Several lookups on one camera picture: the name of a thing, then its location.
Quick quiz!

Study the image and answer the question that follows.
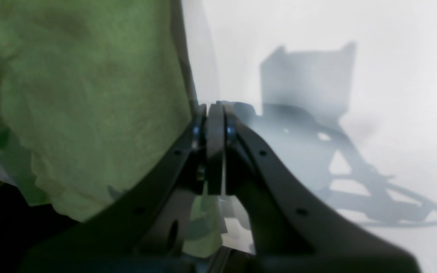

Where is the green t-shirt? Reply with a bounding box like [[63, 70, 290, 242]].
[[0, 0, 223, 258]]

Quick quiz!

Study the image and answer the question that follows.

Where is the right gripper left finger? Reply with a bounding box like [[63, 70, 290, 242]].
[[18, 104, 207, 273]]

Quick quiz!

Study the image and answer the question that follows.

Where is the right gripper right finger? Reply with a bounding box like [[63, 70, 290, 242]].
[[217, 102, 420, 273]]

